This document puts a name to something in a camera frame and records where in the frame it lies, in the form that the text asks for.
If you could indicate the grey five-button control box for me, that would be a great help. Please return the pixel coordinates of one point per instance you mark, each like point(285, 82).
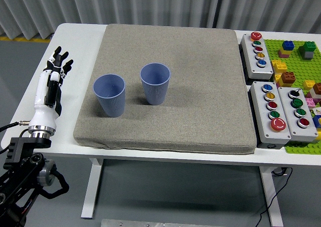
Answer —
point(250, 61)
point(260, 116)

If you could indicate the large yellow brick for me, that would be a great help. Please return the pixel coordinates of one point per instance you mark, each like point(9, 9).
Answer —
point(279, 65)

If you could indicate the yellow floor tape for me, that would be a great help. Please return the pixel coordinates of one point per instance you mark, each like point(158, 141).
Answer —
point(25, 38)

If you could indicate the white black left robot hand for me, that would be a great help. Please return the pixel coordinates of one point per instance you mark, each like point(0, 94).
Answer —
point(41, 96)

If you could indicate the brown orange yellow brick stack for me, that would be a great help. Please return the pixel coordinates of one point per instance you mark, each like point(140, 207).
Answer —
point(288, 77)

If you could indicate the grey box with selector knob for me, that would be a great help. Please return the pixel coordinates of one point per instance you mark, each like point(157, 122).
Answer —
point(291, 121)

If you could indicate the small yellow brick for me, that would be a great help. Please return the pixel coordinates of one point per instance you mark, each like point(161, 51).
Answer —
point(309, 84)

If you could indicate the grey pleated curtain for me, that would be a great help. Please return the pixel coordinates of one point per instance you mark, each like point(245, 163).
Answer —
point(125, 3)

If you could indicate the blue yellow purple brick stack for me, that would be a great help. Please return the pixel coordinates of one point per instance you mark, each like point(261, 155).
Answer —
point(288, 45)

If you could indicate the grey-brown fabric mat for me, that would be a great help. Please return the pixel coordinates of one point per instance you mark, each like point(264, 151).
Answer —
point(200, 99)

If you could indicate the yellow edge brick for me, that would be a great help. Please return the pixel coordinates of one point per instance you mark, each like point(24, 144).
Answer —
point(319, 135)

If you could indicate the blue ribbed plastic cup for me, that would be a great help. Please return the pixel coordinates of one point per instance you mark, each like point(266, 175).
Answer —
point(110, 104)
point(155, 94)

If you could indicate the green studded baseplate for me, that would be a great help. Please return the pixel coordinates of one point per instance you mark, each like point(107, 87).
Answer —
point(296, 63)

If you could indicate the white table leg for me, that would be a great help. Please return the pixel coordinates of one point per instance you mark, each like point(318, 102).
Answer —
point(90, 191)
point(272, 199)

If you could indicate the green grey brick stack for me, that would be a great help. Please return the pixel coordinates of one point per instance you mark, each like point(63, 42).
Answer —
point(308, 47)

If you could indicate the blue yellow brick pair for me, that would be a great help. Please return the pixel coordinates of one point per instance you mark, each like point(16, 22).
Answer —
point(318, 121)

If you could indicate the brown white pink brick stack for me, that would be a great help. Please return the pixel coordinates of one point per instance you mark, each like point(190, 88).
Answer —
point(318, 87)

